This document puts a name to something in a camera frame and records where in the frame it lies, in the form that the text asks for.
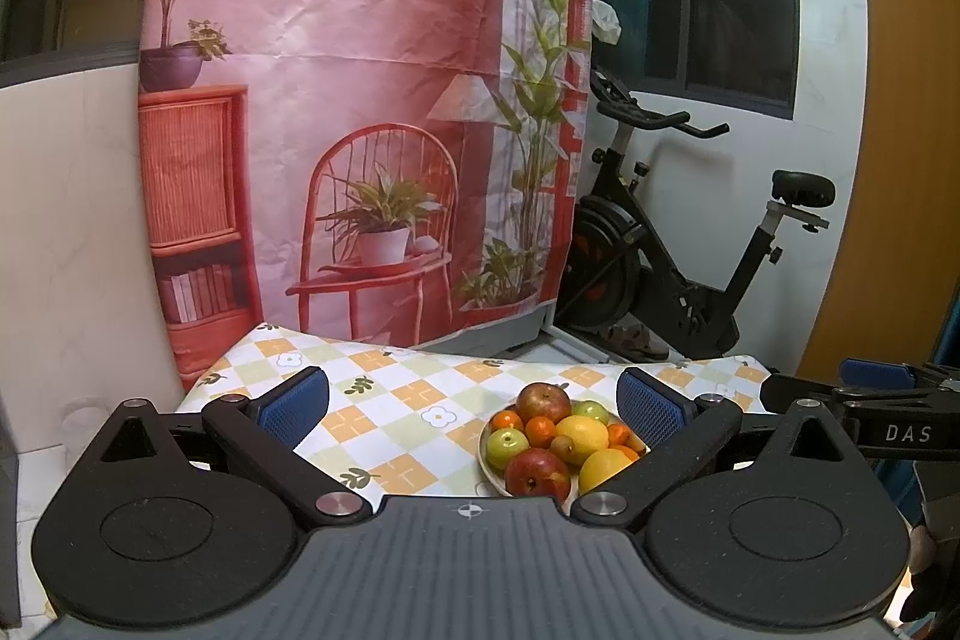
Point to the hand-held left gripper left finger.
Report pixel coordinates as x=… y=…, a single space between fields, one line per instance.
x=296 y=404

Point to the yellow lemon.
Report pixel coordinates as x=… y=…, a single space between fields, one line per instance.
x=604 y=467
x=585 y=434

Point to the orange mandarin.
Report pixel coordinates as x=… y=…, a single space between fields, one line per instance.
x=508 y=421
x=618 y=434
x=540 y=431
x=626 y=452

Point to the person's right hand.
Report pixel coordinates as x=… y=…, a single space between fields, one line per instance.
x=941 y=520

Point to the small brown fruit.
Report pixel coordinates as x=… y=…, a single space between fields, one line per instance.
x=564 y=446

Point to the black exercise bike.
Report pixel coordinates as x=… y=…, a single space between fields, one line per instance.
x=637 y=250

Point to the beige round plate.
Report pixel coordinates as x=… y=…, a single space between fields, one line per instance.
x=489 y=475

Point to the wooden door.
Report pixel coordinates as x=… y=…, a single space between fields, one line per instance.
x=900 y=160

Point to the red apple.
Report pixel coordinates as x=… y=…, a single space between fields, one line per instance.
x=536 y=475
x=541 y=401

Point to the crumpled white plastic bag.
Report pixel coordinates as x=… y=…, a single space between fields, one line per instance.
x=607 y=21

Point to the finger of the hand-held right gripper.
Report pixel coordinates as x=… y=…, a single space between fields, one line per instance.
x=874 y=374
x=795 y=391

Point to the printed pink backdrop cloth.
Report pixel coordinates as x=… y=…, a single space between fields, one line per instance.
x=337 y=48

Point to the brown sandal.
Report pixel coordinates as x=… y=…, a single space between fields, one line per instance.
x=637 y=340

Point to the green apple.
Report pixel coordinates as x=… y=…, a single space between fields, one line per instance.
x=592 y=411
x=506 y=449

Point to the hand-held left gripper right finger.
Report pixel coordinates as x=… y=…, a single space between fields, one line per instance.
x=652 y=407

